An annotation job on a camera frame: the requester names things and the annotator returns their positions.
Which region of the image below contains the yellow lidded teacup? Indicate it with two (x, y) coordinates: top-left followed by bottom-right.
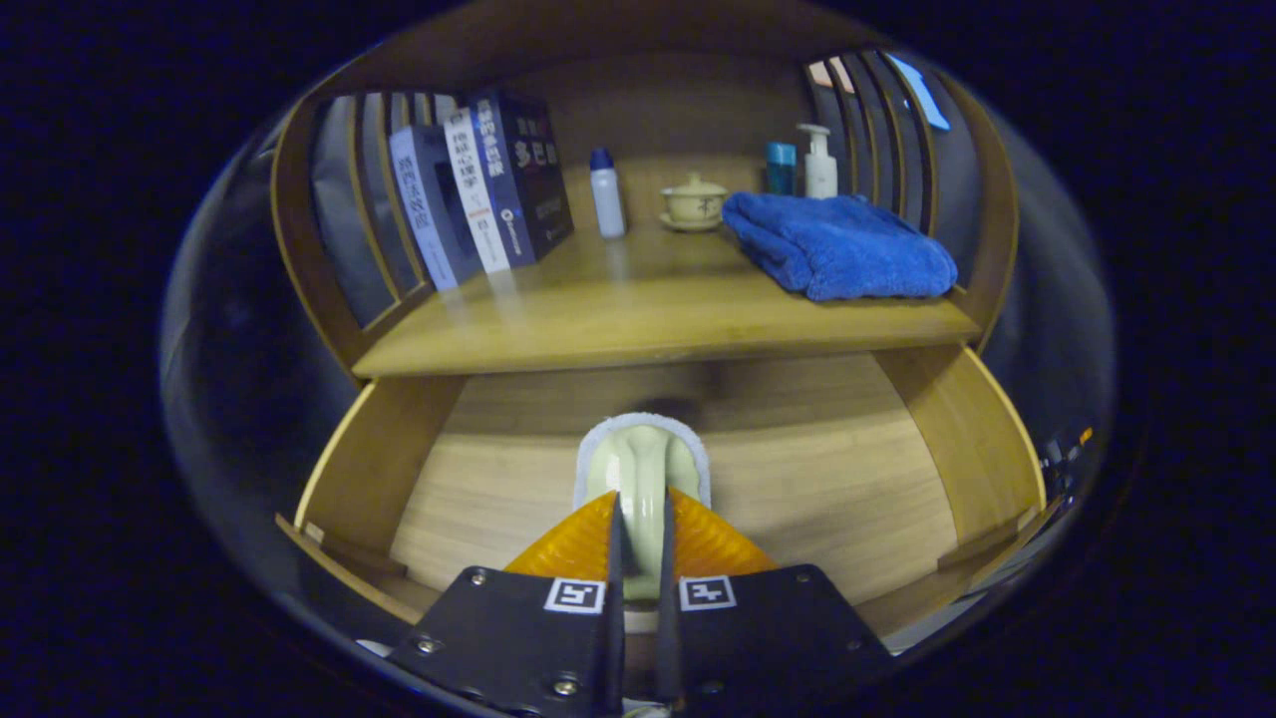
(659, 174), (730, 233)

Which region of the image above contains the light blue book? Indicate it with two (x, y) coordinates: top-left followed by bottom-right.
(389, 125), (486, 292)

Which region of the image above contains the wooden cabinet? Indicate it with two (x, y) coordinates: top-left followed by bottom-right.
(269, 0), (1023, 380)

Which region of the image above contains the dark blue book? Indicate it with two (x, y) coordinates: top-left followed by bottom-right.
(469, 90), (575, 268)

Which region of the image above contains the black device with wires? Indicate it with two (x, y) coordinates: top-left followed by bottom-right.
(1037, 424), (1098, 505)

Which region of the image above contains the pale green scrub brush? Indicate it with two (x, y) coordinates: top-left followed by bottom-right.
(573, 412), (713, 604)

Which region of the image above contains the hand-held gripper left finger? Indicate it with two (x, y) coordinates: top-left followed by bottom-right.
(387, 489), (627, 717)

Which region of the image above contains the blue folded towel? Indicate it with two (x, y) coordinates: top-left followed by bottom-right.
(721, 191), (959, 302)

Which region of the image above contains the wooden countertop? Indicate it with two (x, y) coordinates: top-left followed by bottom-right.
(351, 214), (983, 378)

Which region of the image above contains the white bottle with blue cap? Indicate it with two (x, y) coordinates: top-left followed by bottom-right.
(588, 148), (627, 239)

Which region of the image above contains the white spine book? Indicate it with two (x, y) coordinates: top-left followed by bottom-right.
(444, 107), (511, 275)

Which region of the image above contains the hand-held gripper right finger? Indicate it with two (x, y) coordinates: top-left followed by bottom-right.
(655, 487), (893, 714)

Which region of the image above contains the wooden drawer with black knob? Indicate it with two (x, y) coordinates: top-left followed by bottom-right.
(274, 344), (1063, 639)

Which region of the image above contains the white pump bottle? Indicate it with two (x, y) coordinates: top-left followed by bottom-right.
(796, 123), (839, 200)

